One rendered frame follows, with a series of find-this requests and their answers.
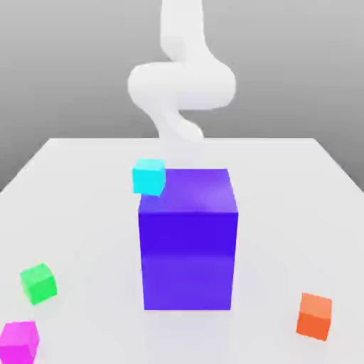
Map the large purple box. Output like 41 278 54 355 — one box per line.
137 168 239 311

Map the small green cube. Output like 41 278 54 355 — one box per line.
18 262 58 306

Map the small orange cube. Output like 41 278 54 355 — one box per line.
295 292 333 342

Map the small magenta cube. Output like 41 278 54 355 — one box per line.
0 320 41 364

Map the small cyan cube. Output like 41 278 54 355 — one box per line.
132 158 166 198

